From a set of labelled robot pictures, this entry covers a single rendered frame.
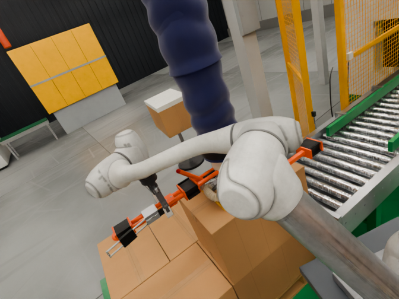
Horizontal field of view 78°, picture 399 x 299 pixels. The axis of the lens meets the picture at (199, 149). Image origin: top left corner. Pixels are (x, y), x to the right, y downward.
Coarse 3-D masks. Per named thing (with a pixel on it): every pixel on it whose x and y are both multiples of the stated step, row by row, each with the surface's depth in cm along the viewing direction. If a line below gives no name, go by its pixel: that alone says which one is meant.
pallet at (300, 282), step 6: (300, 276) 162; (294, 282) 160; (300, 282) 169; (306, 282) 169; (288, 288) 158; (294, 288) 167; (300, 288) 167; (282, 294) 157; (288, 294) 166; (294, 294) 165
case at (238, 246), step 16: (304, 176) 131; (192, 208) 129; (208, 208) 125; (192, 224) 147; (208, 224) 116; (224, 224) 113; (240, 224) 118; (256, 224) 123; (272, 224) 129; (208, 240) 126; (224, 240) 116; (240, 240) 121; (256, 240) 127; (272, 240) 134; (224, 256) 119; (240, 256) 125; (256, 256) 131; (224, 272) 136; (240, 272) 128
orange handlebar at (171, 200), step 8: (304, 152) 114; (288, 160) 112; (296, 160) 113; (200, 176) 125; (208, 176) 123; (200, 184) 121; (176, 192) 120; (168, 200) 116; (176, 200) 116; (136, 224) 110
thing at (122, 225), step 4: (124, 220) 113; (128, 220) 112; (120, 224) 111; (124, 224) 110; (128, 224) 109; (112, 228) 111; (116, 228) 110; (120, 228) 109; (124, 228) 108; (128, 228) 108; (116, 232) 108; (120, 232) 107; (124, 232) 108; (136, 232) 111; (116, 236) 106; (120, 236) 107
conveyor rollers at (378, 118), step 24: (384, 96) 234; (360, 120) 217; (384, 120) 201; (336, 144) 197; (360, 144) 188; (384, 144) 181; (312, 168) 182; (336, 168) 174; (360, 168) 167; (312, 192) 164; (336, 192) 157
